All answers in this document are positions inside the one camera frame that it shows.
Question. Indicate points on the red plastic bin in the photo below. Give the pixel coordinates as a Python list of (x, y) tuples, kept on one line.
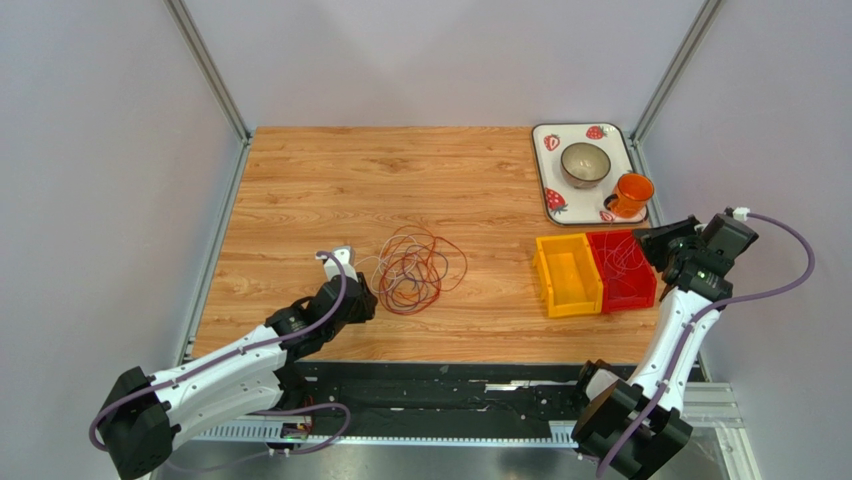
[(629, 282)]

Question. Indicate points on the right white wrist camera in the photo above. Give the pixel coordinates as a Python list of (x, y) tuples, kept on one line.
[(740, 214)]

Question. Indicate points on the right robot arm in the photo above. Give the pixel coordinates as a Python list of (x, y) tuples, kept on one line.
[(634, 425)]

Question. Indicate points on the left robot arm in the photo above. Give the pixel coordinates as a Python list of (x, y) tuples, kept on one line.
[(146, 417)]

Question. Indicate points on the orange mug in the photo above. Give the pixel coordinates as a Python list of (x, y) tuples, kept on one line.
[(630, 195)]

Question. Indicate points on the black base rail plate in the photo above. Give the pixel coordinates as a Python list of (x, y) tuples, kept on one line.
[(444, 401)]

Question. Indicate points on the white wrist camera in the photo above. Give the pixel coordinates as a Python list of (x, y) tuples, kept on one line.
[(338, 262), (740, 214)]

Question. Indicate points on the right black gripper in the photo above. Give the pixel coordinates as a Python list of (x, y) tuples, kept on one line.
[(663, 236)]

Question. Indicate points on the yellow plastic bin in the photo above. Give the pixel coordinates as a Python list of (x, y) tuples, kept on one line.
[(569, 281)]

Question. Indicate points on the strawberry pattern tray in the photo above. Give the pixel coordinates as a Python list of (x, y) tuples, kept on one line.
[(564, 204)]

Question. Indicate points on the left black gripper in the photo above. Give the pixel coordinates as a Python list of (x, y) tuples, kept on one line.
[(367, 302)]

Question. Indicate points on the beige ceramic bowl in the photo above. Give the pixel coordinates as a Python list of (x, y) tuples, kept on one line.
[(584, 165)]

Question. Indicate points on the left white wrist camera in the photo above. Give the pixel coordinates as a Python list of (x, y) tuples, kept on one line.
[(338, 262)]

